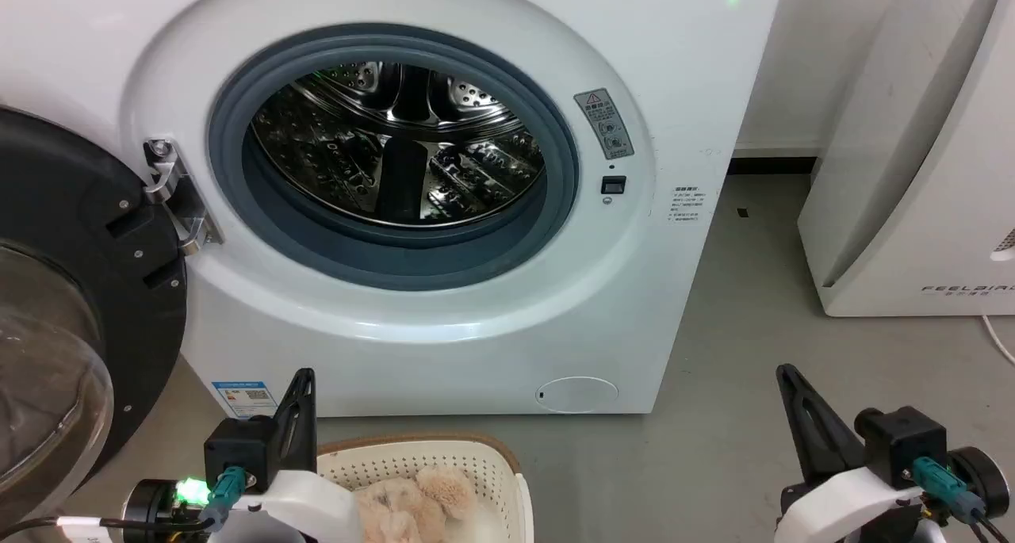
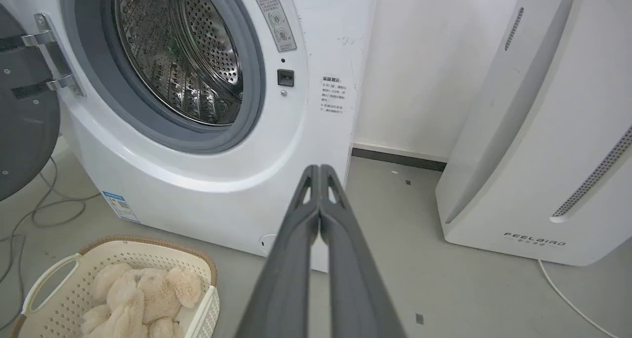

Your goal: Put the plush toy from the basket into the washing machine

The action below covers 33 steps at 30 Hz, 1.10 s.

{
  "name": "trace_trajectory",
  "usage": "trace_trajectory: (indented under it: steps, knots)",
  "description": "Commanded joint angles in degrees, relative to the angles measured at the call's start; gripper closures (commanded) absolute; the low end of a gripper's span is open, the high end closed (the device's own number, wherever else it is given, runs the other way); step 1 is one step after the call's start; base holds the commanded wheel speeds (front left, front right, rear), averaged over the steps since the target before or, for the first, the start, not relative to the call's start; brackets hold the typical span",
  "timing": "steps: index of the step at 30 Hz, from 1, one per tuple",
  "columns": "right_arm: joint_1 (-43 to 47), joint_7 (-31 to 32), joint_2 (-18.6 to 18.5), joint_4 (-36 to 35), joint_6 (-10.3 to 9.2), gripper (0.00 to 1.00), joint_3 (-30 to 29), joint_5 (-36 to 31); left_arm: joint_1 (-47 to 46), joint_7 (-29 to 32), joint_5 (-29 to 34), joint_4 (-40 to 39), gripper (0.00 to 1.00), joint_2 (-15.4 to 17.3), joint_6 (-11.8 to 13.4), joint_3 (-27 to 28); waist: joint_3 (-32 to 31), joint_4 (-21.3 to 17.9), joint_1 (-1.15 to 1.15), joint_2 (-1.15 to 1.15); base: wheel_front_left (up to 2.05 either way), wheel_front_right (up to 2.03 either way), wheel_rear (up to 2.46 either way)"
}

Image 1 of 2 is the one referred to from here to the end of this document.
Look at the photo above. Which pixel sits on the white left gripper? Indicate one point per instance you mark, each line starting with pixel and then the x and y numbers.
pixel 305 503

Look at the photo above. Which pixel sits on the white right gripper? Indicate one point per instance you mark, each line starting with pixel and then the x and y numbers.
pixel 840 499

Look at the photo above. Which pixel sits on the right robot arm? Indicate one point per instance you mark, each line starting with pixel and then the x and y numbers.
pixel 979 479

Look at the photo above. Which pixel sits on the beige plush toy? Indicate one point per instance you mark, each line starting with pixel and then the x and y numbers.
pixel 412 503

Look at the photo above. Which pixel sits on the stainless steel washing machine drum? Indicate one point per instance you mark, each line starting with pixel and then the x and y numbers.
pixel 341 147

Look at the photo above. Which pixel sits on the black round washer door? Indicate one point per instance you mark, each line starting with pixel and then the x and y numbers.
pixel 71 234

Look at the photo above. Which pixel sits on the blue energy label sticker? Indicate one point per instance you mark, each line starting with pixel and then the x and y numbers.
pixel 243 399

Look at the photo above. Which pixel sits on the white front-load washing machine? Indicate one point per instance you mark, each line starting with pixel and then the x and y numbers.
pixel 444 353

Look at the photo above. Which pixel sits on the white perforated laundry basket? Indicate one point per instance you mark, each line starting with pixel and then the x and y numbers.
pixel 484 460

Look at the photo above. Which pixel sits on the grey rubber door gasket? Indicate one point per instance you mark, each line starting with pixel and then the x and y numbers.
pixel 396 250

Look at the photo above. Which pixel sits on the round filter cover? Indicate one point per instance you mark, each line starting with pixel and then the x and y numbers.
pixel 576 394

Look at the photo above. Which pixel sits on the small printed text label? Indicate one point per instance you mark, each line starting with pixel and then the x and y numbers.
pixel 686 204

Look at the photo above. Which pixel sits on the metal door hinge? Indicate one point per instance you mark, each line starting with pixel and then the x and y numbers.
pixel 176 194

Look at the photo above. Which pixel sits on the white air purifier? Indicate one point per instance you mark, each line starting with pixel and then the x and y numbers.
pixel 920 170

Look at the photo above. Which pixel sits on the black door latch slot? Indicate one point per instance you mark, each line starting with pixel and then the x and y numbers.
pixel 613 185

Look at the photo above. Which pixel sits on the grey warning sticker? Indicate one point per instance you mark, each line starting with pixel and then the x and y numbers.
pixel 604 123

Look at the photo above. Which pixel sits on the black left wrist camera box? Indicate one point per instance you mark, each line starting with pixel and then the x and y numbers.
pixel 238 448

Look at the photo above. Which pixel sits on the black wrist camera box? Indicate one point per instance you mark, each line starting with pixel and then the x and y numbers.
pixel 904 440
pixel 238 448

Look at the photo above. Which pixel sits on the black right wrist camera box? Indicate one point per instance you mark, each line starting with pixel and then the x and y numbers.
pixel 904 440

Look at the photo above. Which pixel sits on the black wall baseboard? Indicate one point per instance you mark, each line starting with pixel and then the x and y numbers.
pixel 773 165

